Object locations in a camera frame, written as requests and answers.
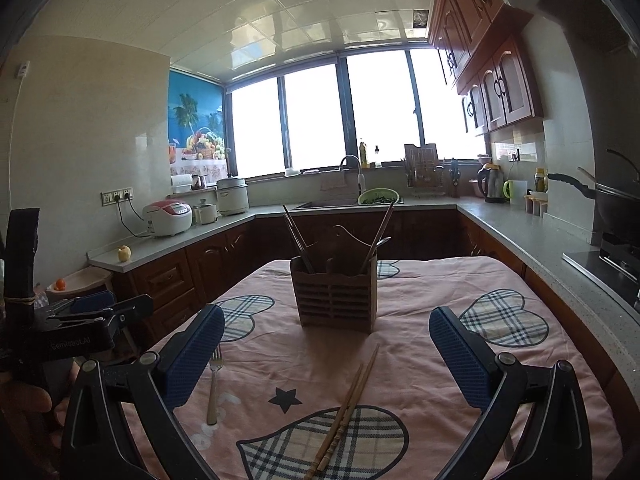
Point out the dish rack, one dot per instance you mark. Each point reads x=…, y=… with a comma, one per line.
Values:
x=425, y=170

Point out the white dish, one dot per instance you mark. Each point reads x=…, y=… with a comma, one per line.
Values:
x=292, y=172

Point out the range hood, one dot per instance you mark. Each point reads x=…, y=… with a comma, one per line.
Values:
x=575, y=10

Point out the pink plaid-heart tablecloth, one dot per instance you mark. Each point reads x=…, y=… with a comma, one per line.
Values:
x=400, y=400

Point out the dark wooden chopstick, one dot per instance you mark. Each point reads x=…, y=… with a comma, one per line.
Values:
x=303, y=255
x=384, y=227

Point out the small orange fruit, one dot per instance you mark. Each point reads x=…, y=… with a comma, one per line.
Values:
x=60, y=285

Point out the wooden cabinets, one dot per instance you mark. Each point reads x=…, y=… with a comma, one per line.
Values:
x=225, y=255
x=505, y=90

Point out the kitchen window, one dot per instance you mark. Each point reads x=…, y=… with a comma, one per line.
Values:
x=310, y=120

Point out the wall power strip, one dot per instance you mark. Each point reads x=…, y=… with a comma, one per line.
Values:
x=117, y=196

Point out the wooden upper cabinets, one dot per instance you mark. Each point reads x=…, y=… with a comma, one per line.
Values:
x=505, y=90

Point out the glass condiment jars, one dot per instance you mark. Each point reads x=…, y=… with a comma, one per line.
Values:
x=540, y=180

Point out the green colander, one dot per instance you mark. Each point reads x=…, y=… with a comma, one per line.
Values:
x=380, y=197

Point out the wooden lower cabinets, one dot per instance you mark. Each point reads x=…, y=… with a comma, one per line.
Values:
x=225, y=255

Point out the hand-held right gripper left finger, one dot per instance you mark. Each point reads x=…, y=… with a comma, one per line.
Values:
x=192, y=355

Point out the steel electric kettle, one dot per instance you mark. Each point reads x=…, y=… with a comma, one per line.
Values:
x=492, y=185

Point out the yellow apple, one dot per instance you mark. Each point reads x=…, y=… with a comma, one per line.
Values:
x=123, y=253

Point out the white paper roll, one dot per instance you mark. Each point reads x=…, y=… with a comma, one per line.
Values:
x=182, y=184

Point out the pale plastic basin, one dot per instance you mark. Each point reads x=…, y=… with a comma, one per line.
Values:
x=85, y=282

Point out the person's left hand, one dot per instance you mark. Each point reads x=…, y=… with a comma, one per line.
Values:
x=22, y=410

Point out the kitchen faucet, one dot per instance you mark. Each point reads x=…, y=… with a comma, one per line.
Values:
x=361, y=185

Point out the gas stove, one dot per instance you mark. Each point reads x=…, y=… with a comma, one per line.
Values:
x=590, y=260

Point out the metal fork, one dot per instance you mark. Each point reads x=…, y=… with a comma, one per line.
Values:
x=214, y=400

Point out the small white pot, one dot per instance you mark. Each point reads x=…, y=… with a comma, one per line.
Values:
x=206, y=214

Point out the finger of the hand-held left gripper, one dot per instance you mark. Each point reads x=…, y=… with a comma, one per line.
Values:
x=132, y=310
x=92, y=302

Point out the red and white rice cooker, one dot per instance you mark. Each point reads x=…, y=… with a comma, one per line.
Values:
x=167, y=220

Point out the black wok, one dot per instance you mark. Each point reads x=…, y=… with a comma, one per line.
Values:
x=615, y=210

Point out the wooden utensil holder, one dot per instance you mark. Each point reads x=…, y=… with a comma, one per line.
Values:
x=332, y=300

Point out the wall outlet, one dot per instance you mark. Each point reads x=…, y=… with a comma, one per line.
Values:
x=513, y=155

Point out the large white cooker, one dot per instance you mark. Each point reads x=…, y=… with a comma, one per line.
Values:
x=232, y=200

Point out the light wooden chopstick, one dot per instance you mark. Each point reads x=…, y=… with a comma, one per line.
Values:
x=335, y=420

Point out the yellow bottle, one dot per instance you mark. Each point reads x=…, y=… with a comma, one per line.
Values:
x=363, y=156

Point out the wooden chopsticks pair on table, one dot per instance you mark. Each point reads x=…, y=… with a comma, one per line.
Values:
x=351, y=405

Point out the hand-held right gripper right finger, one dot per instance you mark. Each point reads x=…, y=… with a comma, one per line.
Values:
x=460, y=360

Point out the white wall box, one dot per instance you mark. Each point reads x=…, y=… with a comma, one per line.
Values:
x=23, y=69

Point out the fruit wall poster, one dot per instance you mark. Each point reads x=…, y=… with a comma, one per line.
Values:
x=200, y=110

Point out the spice jar set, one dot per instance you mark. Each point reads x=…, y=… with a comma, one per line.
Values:
x=534, y=205

